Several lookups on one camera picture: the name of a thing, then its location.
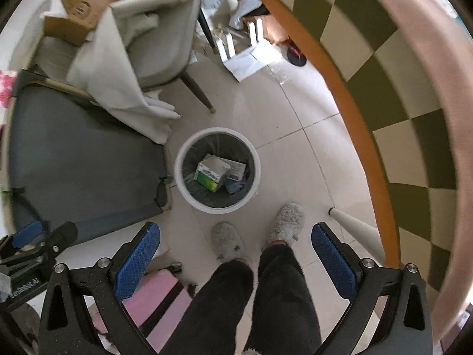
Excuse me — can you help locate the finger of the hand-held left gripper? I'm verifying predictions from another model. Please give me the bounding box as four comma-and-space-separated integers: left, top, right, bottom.
10, 221, 44, 249
37, 221, 79, 257

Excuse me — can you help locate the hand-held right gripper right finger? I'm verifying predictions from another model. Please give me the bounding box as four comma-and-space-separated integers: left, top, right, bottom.
311, 222, 434, 355

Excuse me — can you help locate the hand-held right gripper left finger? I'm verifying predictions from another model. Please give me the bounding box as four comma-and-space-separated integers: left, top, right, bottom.
38, 222, 163, 355

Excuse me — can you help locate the white round trash bin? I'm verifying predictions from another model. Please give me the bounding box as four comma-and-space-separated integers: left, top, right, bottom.
174, 127, 261, 214

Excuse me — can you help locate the white table leg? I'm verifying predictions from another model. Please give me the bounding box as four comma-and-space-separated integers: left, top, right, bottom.
329, 207, 385, 267

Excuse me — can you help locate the pink suitcase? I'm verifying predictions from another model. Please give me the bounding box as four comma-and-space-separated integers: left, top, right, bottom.
90, 262, 197, 354

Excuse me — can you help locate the grey fluffy slipper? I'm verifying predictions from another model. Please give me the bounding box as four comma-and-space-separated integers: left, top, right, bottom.
210, 222, 249, 264
264, 202, 304, 248

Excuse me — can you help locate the person's right leg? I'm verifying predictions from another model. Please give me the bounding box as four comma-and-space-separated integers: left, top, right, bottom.
242, 242, 322, 355

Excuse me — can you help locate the person's leg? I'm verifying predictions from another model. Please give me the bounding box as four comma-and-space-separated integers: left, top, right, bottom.
242, 242, 322, 355
172, 259, 255, 355

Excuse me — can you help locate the dark grey folding cot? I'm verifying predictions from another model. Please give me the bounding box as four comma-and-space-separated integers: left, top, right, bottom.
2, 68, 174, 245

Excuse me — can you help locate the person's left leg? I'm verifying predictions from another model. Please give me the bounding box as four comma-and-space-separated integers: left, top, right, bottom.
172, 259, 255, 355

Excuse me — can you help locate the green and white carton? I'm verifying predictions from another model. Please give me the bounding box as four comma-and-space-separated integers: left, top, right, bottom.
194, 154, 232, 193

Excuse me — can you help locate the blue crumpled wrapper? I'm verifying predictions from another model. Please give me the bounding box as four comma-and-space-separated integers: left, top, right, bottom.
225, 178, 247, 194

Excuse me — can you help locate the white printed packet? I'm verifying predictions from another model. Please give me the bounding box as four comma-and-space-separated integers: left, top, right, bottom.
226, 160, 247, 181

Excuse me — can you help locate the pink floral cloth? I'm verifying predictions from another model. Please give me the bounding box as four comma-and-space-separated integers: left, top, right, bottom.
0, 70, 19, 109

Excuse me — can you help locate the black bin liner bag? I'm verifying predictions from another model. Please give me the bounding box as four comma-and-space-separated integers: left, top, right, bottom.
181, 133, 255, 208

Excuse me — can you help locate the white cloth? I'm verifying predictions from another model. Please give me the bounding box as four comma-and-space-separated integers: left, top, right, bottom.
67, 0, 183, 145

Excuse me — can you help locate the orange wooden table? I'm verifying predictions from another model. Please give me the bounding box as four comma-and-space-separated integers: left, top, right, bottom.
231, 0, 401, 269

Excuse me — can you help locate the checkered table with orange edge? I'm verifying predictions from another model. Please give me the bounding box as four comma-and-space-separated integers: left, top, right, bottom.
247, 0, 473, 344

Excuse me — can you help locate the grey upholstered chair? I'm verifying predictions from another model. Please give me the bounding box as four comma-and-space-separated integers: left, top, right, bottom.
22, 0, 217, 114

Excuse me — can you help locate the red and black sandal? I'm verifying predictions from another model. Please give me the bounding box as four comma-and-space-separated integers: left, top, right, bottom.
285, 41, 307, 68

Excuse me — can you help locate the white paper sheet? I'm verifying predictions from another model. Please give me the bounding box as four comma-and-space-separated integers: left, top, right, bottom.
223, 42, 283, 82

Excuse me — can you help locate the small brown cardboard box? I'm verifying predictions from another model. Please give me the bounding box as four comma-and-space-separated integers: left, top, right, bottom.
242, 13, 292, 45

